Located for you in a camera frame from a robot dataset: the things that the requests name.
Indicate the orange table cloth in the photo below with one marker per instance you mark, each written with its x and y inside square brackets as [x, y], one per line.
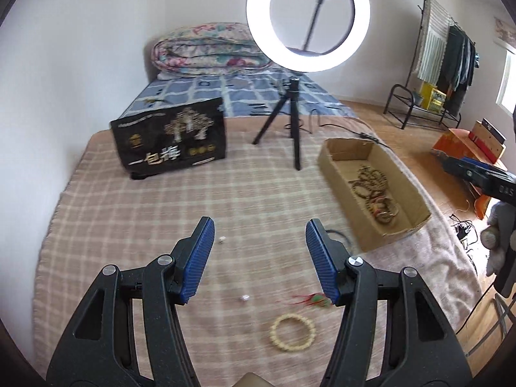
[451, 141]

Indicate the red tassel charm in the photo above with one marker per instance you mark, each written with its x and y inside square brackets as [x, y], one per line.
[316, 299]

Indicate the black phone holder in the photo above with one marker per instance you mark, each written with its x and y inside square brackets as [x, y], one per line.
[312, 20]

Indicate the yellow box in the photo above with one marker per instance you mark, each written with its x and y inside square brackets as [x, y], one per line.
[435, 96]

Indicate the striped towel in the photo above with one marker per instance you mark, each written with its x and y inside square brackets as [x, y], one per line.
[433, 44]

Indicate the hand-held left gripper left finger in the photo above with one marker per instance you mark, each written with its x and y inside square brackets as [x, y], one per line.
[197, 262]

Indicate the black printed bag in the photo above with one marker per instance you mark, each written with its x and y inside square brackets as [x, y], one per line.
[161, 145]

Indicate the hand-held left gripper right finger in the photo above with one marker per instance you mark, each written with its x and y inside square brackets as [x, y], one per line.
[322, 258]

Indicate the pink plaid blanket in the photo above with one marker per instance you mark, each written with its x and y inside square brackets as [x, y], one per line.
[201, 193]

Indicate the floral curtain valance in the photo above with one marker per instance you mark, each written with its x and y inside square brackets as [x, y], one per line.
[506, 34]

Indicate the folded floral quilt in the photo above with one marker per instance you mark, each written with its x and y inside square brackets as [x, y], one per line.
[193, 54]

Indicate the black clothes rack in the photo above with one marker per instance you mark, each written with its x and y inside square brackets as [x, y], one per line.
[390, 100]

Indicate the green pot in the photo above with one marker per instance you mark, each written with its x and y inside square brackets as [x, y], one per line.
[417, 98]

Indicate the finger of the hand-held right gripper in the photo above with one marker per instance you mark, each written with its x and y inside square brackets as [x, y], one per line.
[457, 167]

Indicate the window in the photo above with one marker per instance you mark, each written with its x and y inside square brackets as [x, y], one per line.
[507, 84]

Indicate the cardboard box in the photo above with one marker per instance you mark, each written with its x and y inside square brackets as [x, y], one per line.
[403, 234]

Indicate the black tripod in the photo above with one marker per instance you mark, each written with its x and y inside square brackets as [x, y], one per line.
[295, 129]

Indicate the dark flat box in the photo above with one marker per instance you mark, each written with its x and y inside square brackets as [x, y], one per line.
[494, 129]

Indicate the person's right hand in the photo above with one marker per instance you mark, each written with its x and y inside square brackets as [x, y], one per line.
[498, 234]

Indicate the hanging dark clothes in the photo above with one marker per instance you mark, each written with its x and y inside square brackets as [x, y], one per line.
[455, 64]

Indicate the blue patterned bed sheet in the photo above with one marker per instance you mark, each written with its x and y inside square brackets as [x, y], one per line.
[242, 88]

